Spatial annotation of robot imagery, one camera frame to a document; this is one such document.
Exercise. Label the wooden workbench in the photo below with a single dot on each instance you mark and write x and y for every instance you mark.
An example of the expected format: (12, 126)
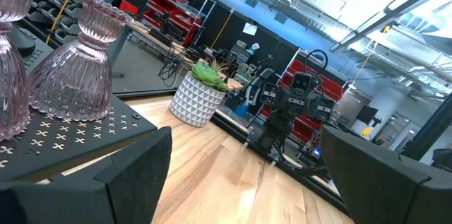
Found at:
(233, 83)

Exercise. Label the black metal candlestick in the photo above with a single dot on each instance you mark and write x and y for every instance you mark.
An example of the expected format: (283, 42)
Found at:
(23, 42)

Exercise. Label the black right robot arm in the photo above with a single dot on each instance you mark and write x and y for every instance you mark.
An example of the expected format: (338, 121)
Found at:
(275, 132)

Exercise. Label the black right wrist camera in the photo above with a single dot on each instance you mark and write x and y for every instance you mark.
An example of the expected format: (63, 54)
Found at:
(303, 82)

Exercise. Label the white geometric plant pot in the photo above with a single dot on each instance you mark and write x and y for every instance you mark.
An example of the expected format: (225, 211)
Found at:
(194, 104)

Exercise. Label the black perforated metal shelf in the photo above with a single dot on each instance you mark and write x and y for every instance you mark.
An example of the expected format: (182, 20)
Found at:
(70, 146)

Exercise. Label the pink ribbed glass candle holder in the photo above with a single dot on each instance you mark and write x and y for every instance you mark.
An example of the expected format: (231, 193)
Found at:
(10, 86)
(74, 75)

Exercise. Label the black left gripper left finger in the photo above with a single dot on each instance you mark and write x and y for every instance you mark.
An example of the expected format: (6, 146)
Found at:
(134, 188)

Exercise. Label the green succulent plant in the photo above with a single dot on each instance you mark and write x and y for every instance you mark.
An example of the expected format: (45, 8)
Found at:
(208, 75)

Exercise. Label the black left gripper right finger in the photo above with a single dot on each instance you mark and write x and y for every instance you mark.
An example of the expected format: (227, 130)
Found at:
(370, 188)

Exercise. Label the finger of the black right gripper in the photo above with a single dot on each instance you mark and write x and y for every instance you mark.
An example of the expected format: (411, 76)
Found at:
(282, 98)
(313, 105)

